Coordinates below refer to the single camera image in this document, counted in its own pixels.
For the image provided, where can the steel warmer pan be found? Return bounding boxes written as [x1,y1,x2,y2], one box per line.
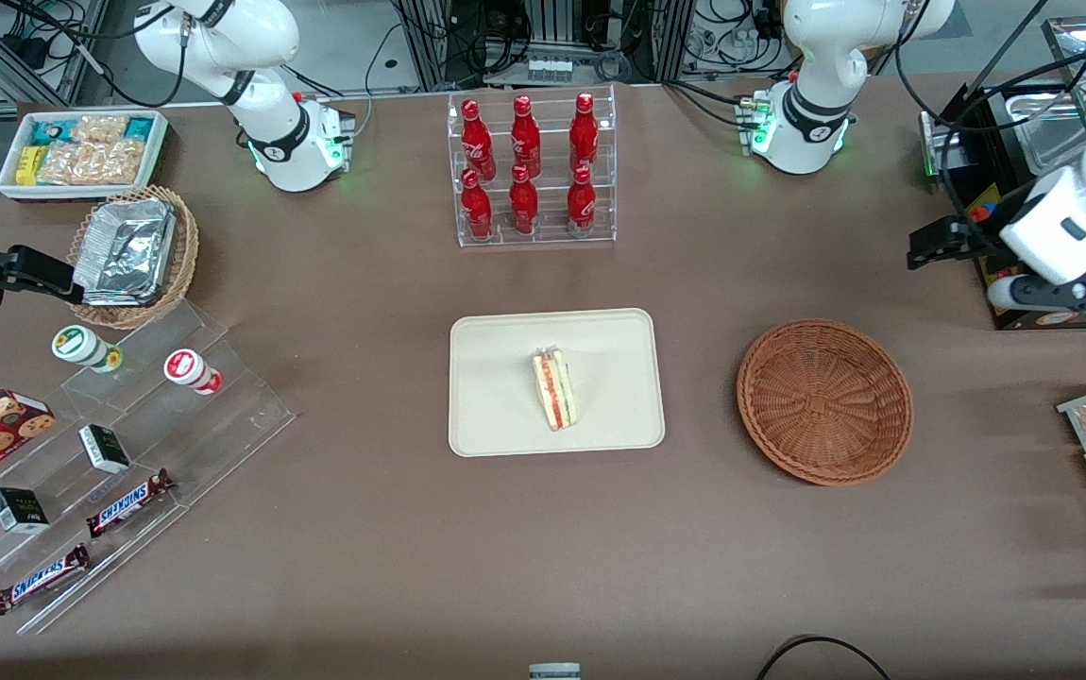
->
[1013,90,1086,177]

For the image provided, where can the cream plastic tray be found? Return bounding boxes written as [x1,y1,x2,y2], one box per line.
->
[449,308,666,458]

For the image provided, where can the snickers bar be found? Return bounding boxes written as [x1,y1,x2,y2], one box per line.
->
[85,469,176,539]
[0,543,91,617]

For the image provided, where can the triangular sandwich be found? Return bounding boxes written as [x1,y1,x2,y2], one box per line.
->
[532,347,580,433]

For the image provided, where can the clear acrylic bottle rack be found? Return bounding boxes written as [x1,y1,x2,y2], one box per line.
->
[447,85,618,248]

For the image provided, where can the black food warmer machine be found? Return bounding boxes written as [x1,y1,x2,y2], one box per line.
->
[918,80,1086,332]

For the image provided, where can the black cable loop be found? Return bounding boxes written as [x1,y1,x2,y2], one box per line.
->
[755,636,893,680]

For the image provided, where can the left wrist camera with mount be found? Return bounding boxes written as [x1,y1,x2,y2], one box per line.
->
[987,250,1086,314]

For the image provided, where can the metal equipment rack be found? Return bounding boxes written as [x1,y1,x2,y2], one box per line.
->
[392,0,695,91]

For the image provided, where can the large clear cracker bag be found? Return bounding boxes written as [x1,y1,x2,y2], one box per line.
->
[37,140,144,187]

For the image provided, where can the white rectangular snack bin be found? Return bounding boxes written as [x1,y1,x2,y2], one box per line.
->
[0,110,170,203]

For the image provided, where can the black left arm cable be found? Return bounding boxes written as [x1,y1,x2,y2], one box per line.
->
[892,0,1086,261]

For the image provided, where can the small black box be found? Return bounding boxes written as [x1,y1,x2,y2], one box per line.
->
[0,487,50,536]
[78,424,131,475]

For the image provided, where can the red cola bottle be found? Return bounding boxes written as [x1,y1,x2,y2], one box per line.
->
[510,94,542,177]
[509,163,540,235]
[569,92,599,172]
[461,168,494,240]
[461,98,497,180]
[567,165,597,233]

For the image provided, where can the green lid cup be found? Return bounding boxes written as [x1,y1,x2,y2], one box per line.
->
[51,325,125,375]

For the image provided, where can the small clear cracker bag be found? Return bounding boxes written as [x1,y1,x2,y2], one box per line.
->
[71,115,129,145]

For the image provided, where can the red lid cup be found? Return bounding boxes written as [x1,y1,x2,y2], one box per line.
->
[163,348,224,396]

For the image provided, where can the light wicker basket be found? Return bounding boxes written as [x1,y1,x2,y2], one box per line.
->
[66,185,200,331]

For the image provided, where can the stacked aluminium foil trays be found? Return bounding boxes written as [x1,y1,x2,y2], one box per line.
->
[73,198,178,308]

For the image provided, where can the brown wicker basket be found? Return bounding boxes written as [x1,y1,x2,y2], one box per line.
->
[737,319,914,487]

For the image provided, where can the clear acrylic stepped display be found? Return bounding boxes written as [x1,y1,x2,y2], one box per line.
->
[0,300,297,636]

